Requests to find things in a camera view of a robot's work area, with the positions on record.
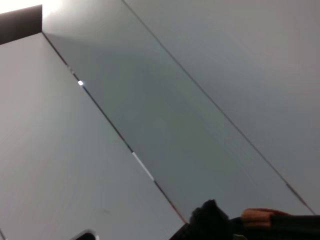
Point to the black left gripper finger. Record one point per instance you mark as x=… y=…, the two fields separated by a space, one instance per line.
x=182 y=233

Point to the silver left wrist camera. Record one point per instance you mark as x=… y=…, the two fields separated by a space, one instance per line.
x=86 y=236

